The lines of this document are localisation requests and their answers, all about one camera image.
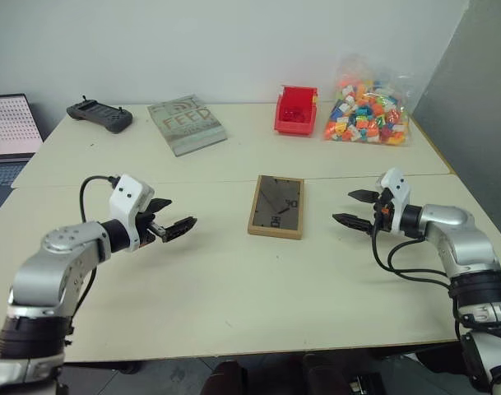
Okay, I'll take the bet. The wooden framed dark tablet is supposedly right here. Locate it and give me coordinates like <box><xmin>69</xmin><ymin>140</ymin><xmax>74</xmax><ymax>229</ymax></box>
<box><xmin>247</xmin><ymin>174</ymin><xmax>305</xmax><ymax>240</ymax></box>

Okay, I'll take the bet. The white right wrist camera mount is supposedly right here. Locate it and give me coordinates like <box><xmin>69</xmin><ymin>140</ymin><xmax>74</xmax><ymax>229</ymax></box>
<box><xmin>376</xmin><ymin>167</ymin><xmax>411</xmax><ymax>236</ymax></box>

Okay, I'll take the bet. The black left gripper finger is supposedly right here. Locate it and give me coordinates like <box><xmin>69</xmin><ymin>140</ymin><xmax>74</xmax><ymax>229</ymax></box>
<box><xmin>159</xmin><ymin>216</ymin><xmax>198</xmax><ymax>244</ymax></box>
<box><xmin>146</xmin><ymin>197</ymin><xmax>174</xmax><ymax>216</ymax></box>

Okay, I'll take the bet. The laptop computer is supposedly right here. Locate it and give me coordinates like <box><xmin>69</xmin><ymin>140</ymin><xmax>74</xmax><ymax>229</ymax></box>
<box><xmin>0</xmin><ymin>94</ymin><xmax>44</xmax><ymax>214</ymax></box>

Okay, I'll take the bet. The dark rounded shape under table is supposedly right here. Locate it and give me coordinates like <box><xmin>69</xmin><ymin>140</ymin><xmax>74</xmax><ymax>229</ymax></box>
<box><xmin>203</xmin><ymin>360</ymin><xmax>248</xmax><ymax>395</ymax></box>

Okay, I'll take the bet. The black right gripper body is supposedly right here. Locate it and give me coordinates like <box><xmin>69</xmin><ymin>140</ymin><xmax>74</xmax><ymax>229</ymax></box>
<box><xmin>371</xmin><ymin>187</ymin><xmax>396</xmax><ymax>234</ymax></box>

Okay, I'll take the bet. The bag of colourful blocks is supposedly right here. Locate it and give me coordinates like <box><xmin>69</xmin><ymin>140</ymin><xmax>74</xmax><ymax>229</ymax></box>
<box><xmin>323</xmin><ymin>53</ymin><xmax>415</xmax><ymax>148</ymax></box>

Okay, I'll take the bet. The grey book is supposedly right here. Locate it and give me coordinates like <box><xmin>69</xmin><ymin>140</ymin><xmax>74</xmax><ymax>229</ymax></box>
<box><xmin>146</xmin><ymin>95</ymin><xmax>229</xmax><ymax>158</ymax></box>

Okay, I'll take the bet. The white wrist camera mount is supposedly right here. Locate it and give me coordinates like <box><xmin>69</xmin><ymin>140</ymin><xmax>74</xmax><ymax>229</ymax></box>
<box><xmin>109</xmin><ymin>174</ymin><xmax>155</xmax><ymax>252</ymax></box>
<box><xmin>376</xmin><ymin>167</ymin><xmax>411</xmax><ymax>236</ymax></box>

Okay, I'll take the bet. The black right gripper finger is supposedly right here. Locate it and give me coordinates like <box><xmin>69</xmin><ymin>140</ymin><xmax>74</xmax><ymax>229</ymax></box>
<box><xmin>332</xmin><ymin>212</ymin><xmax>375</xmax><ymax>235</ymax></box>
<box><xmin>347</xmin><ymin>188</ymin><xmax>382</xmax><ymax>204</ymax></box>

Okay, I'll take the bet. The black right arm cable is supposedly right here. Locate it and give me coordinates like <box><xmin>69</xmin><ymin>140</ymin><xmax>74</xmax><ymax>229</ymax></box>
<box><xmin>371</xmin><ymin>199</ymin><xmax>467</xmax><ymax>330</ymax></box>

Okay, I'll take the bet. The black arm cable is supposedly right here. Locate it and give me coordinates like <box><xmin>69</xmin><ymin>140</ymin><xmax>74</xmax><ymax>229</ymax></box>
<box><xmin>62</xmin><ymin>175</ymin><xmax>119</xmax><ymax>347</ymax></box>
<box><xmin>371</xmin><ymin>199</ymin><xmax>467</xmax><ymax>330</ymax></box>

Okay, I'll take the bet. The red plastic storage bin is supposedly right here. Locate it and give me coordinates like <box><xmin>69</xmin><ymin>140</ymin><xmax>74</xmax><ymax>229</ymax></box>
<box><xmin>273</xmin><ymin>85</ymin><xmax>320</xmax><ymax>137</ymax></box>

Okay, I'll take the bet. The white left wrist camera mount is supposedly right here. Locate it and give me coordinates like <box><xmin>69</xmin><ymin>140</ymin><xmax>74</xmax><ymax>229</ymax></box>
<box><xmin>109</xmin><ymin>174</ymin><xmax>155</xmax><ymax>252</ymax></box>

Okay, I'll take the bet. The dark grey remote controller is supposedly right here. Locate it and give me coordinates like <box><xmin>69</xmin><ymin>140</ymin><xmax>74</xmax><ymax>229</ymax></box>
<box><xmin>66</xmin><ymin>95</ymin><xmax>134</xmax><ymax>135</ymax></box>

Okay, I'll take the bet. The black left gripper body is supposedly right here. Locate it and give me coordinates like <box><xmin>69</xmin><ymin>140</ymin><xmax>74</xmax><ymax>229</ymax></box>
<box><xmin>133</xmin><ymin>210</ymin><xmax>164</xmax><ymax>249</ymax></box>

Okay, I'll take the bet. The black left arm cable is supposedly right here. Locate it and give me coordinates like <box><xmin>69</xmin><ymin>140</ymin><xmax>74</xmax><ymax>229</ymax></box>
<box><xmin>62</xmin><ymin>175</ymin><xmax>119</xmax><ymax>347</ymax></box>

